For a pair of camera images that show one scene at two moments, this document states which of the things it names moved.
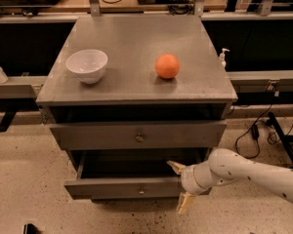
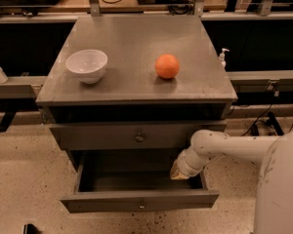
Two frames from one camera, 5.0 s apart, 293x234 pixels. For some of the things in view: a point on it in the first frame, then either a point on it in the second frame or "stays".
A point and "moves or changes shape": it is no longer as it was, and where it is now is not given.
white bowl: (89, 65) stays
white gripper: (188, 179) -> (183, 170)
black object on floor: (30, 229) stays
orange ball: (167, 66) stays
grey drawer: (122, 175) moves or changes shape
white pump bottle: (222, 57) stays
